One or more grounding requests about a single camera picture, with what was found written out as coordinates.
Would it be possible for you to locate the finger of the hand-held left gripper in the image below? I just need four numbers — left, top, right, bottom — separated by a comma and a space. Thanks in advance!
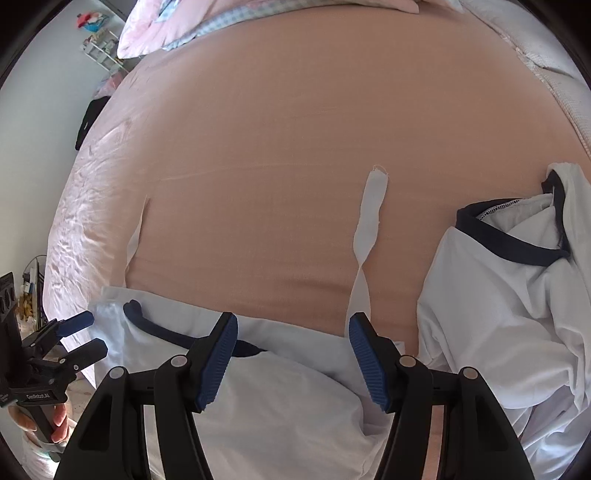
32, 338, 108, 384
21, 310, 95, 354

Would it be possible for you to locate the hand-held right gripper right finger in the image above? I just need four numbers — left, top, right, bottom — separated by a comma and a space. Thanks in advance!
348, 311, 536, 480

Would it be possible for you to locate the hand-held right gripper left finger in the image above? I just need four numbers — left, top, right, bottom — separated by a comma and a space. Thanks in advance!
54, 311, 239, 480

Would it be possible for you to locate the white dress with navy trim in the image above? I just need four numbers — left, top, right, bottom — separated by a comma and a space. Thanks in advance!
88, 166, 407, 480

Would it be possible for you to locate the white shirt with navy trim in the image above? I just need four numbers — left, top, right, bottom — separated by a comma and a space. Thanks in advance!
416, 161, 591, 467

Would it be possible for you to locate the person's left hand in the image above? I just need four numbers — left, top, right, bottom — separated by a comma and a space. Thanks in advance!
9, 402, 70, 446

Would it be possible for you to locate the black bag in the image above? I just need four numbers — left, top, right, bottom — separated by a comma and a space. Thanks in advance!
75, 97, 109, 151

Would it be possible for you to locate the pink bed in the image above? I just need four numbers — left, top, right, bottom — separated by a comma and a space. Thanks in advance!
44, 0, 591, 480

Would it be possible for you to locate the pink fluffy cloth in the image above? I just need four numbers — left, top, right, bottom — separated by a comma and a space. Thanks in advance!
95, 74, 127, 100

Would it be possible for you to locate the white shelf rack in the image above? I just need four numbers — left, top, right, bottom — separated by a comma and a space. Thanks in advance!
83, 30, 127, 72

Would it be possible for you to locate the red and teal plush toy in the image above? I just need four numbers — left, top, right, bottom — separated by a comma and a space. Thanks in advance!
76, 11, 110, 31

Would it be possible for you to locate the folded pink checked quilt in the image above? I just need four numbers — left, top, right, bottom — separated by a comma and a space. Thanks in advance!
117, 0, 462, 58

